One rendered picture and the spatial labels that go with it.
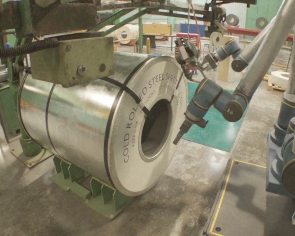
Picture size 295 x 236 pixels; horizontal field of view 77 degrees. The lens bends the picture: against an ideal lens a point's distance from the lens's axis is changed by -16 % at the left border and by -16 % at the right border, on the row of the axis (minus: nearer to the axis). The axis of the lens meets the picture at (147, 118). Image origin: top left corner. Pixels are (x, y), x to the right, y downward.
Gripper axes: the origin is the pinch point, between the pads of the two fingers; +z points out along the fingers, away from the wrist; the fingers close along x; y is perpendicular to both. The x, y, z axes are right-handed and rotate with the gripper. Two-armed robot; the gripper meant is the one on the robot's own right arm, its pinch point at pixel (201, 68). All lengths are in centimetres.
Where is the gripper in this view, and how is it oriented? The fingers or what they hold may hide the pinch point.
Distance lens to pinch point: 194.1
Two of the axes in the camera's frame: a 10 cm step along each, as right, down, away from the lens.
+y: 5.5, 0.7, 8.3
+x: -3.9, -8.6, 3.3
